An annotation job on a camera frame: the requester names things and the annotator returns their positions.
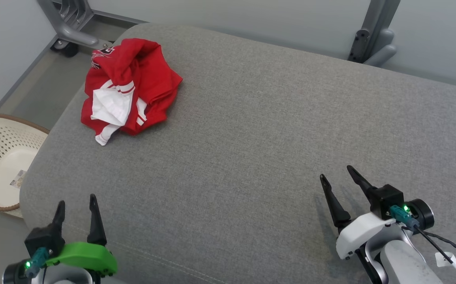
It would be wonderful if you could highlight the red white t-shirt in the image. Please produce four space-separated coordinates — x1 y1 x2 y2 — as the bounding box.
81 38 183 146

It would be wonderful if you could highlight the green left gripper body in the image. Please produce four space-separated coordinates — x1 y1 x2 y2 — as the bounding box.
44 241 118 277

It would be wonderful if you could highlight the grey metal post with bracket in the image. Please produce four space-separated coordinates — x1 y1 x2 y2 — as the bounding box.
348 0 401 67

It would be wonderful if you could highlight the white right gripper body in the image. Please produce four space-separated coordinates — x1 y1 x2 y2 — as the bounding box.
336 212 404 260

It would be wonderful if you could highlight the teal left camera connector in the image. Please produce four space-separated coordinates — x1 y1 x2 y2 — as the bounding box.
24 247 50 278

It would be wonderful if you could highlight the black caster wheel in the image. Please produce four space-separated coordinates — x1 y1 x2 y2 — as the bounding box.
51 39 79 58

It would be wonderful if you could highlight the teal camera connector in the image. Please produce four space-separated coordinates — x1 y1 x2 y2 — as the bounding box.
24 247 50 278
389 205 420 230

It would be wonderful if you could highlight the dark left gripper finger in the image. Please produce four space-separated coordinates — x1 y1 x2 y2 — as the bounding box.
52 200 66 237
87 194 107 246

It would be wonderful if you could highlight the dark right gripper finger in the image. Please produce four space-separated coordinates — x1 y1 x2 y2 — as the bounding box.
347 165 375 204
320 174 352 234

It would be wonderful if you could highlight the teal right camera connector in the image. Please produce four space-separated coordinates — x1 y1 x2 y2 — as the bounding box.
389 205 420 230

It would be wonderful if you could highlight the grey metal stand with foot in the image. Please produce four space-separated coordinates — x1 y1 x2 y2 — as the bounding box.
38 0 114 50

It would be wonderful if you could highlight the white cable tag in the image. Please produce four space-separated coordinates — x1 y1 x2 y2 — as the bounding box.
435 251 456 275

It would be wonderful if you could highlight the small paper label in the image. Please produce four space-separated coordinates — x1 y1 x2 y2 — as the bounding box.
10 170 27 189

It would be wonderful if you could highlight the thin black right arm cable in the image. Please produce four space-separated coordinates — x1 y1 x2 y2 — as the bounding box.
402 225 456 284

